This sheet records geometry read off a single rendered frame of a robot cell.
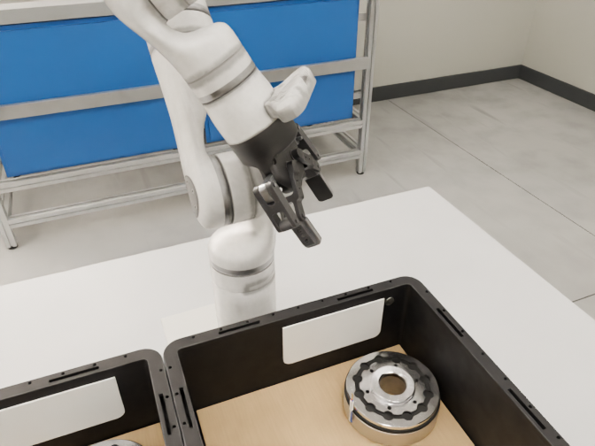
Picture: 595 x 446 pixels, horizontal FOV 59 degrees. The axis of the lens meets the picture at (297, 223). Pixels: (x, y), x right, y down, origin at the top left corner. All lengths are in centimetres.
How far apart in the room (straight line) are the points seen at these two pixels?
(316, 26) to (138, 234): 117
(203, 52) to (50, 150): 178
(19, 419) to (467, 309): 69
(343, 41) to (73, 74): 112
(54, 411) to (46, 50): 170
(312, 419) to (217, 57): 39
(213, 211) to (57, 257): 177
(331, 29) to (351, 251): 150
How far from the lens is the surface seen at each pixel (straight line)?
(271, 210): 56
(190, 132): 66
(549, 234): 253
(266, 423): 61
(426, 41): 378
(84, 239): 243
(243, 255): 69
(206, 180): 63
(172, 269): 102
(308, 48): 236
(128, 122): 225
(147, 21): 54
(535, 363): 91
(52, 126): 224
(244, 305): 75
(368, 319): 63
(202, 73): 54
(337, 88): 249
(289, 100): 52
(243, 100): 55
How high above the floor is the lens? 133
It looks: 34 degrees down
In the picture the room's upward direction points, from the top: straight up
